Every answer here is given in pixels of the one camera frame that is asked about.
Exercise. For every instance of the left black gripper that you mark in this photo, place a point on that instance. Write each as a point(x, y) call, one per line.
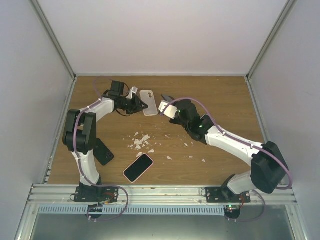
point(137, 106)

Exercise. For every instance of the beige phone case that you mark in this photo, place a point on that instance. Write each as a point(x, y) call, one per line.
point(147, 96)

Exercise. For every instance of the black smartphone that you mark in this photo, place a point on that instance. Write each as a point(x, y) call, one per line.
point(167, 98)

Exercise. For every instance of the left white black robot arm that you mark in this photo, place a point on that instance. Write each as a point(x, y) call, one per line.
point(80, 130)

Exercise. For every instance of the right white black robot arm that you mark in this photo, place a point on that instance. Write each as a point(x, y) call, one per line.
point(267, 165)

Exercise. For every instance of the phone in pink case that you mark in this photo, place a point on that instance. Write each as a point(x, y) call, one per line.
point(134, 171)

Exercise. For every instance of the black phone face down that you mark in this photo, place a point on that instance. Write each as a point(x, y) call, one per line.
point(102, 153)

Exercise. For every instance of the phone in blue case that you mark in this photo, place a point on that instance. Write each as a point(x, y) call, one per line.
point(206, 120)

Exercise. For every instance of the white debris pile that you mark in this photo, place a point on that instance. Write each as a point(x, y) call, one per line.
point(141, 141)

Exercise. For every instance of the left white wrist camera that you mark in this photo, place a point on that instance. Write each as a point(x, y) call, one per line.
point(132, 92)

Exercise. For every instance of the left aluminium corner post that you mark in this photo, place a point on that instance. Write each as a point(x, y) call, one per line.
point(52, 36)

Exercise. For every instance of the aluminium corner post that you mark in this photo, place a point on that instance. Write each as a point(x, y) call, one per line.
point(287, 8)
point(52, 36)

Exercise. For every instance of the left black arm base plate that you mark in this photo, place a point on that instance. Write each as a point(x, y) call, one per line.
point(93, 194)

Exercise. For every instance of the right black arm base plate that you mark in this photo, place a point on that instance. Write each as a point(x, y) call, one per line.
point(214, 194)

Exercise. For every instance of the aluminium front rail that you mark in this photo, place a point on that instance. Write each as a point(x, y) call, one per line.
point(191, 195)

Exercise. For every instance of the grey slotted cable duct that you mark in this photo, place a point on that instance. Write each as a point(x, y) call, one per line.
point(197, 210)

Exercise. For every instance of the right aluminium corner post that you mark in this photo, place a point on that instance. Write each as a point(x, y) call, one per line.
point(287, 8)

